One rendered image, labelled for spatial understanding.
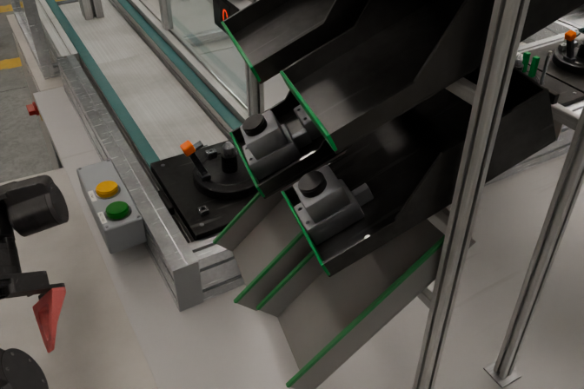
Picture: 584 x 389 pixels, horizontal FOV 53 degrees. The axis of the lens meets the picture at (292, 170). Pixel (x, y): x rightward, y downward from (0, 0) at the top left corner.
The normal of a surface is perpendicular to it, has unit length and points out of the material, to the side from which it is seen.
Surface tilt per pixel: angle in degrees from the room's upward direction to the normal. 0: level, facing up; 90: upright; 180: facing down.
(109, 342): 0
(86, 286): 0
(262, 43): 25
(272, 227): 45
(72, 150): 0
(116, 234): 90
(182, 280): 90
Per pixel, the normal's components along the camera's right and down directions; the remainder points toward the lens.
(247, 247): -0.67, -0.43
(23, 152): 0.00, -0.80
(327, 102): -0.40, -0.65
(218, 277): 0.49, 0.52
